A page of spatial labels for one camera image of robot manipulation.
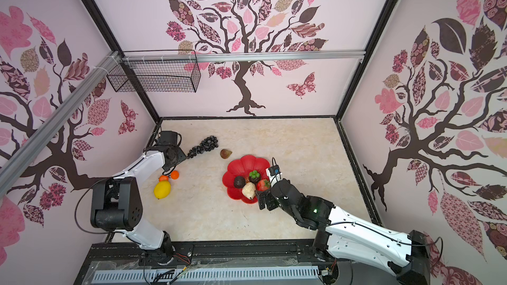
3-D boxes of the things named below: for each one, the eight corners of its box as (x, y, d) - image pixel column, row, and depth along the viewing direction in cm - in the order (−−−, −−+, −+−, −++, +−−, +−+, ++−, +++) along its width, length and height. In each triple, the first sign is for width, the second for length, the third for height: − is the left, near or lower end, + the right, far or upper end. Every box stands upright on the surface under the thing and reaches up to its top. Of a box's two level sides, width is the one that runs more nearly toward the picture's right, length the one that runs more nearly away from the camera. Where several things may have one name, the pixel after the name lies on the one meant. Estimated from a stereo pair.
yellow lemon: (154, 199, 89) (150, 195, 86) (159, 184, 93) (156, 181, 90) (167, 199, 89) (164, 195, 86) (172, 184, 93) (169, 181, 90)
